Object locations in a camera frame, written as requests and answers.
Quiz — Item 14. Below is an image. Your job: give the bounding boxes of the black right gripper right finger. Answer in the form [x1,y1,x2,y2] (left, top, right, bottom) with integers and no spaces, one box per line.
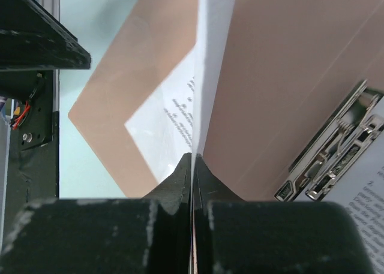
[193,155,374,273]

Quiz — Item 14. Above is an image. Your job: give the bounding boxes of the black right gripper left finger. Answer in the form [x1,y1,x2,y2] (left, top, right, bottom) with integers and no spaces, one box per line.
[1,153,191,273]

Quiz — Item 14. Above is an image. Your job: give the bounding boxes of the white paper sheet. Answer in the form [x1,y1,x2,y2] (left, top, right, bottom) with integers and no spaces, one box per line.
[125,0,235,183]

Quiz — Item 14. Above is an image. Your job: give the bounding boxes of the printed text paper sheet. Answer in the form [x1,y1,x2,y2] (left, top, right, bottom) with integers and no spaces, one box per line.
[295,98,384,269]

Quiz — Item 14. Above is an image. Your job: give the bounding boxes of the metal folder clip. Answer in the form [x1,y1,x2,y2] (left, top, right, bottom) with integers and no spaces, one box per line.
[274,80,383,202]

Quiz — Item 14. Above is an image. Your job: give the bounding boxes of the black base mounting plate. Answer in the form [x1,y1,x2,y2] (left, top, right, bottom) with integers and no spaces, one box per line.
[1,0,91,215]

